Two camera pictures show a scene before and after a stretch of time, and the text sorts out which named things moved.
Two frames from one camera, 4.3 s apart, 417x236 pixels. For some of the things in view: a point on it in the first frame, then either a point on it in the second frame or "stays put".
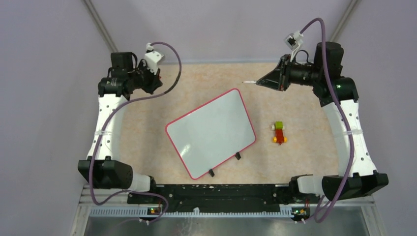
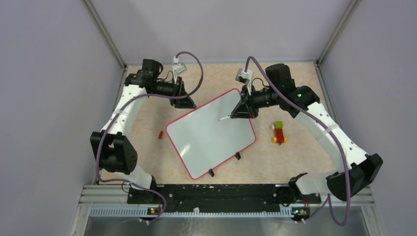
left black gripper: (156, 81) to (183, 103)
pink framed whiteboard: (210, 134) stays put
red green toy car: (279, 128) stays put
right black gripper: (278, 78) to (244, 109)
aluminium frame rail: (286, 199) stays put
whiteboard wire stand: (237, 156) stays put
